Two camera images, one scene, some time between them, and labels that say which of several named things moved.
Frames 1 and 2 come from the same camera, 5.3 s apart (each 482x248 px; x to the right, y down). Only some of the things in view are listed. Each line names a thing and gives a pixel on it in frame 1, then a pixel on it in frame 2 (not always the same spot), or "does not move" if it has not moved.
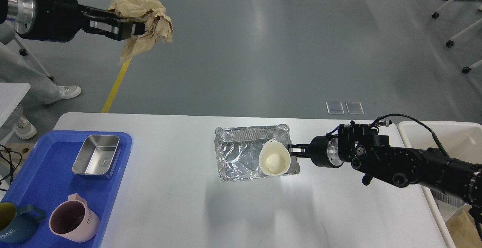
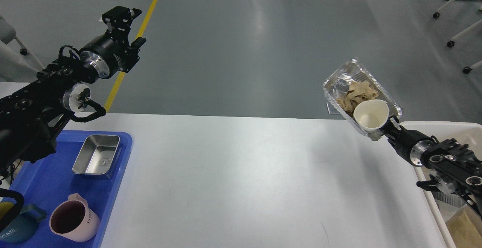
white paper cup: (274, 158) → (371, 115)
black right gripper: (323, 151) → (403, 140)
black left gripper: (42, 10) → (101, 51)
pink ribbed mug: (72, 219) does not move
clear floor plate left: (335, 107) does not move
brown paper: (142, 7) → (354, 92)
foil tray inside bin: (448, 199) does not move
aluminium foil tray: (237, 149) → (351, 84)
